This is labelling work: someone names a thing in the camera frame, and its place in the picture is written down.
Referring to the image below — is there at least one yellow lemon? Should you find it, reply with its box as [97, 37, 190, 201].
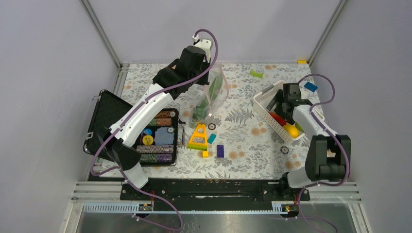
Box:
[282, 124, 300, 138]

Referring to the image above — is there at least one clear pink-dotted zip bag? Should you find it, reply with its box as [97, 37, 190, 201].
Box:
[190, 63, 229, 127]

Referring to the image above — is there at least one long green cucumber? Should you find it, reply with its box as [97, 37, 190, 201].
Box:
[191, 73, 228, 123]

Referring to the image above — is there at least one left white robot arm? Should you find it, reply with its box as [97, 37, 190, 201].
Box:
[98, 43, 215, 200]

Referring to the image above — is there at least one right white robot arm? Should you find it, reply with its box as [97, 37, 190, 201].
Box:
[275, 83, 351, 200]

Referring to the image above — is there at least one white plastic basket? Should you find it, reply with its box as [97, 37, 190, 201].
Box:
[253, 81, 324, 144]

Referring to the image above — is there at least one blue lego brick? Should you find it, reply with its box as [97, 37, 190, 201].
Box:
[304, 82, 318, 92]

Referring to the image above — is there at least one lime green block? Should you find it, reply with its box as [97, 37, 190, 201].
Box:
[249, 70, 264, 79]

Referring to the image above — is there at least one poker chip on mat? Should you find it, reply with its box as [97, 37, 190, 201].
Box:
[280, 146, 289, 154]

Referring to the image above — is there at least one teal small block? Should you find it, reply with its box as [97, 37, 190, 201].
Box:
[207, 133, 217, 144]

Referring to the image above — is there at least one yellow triangular toy block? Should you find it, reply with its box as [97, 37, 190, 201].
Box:
[187, 124, 208, 151]

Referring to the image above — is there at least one purple lego brick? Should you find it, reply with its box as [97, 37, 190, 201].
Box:
[216, 145, 225, 158]

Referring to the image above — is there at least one black poker chip case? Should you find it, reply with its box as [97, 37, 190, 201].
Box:
[83, 90, 179, 166]

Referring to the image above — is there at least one small yellow cube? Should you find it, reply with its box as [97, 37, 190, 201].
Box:
[202, 151, 209, 158]

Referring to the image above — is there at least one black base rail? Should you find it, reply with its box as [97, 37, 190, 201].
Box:
[120, 178, 300, 211]

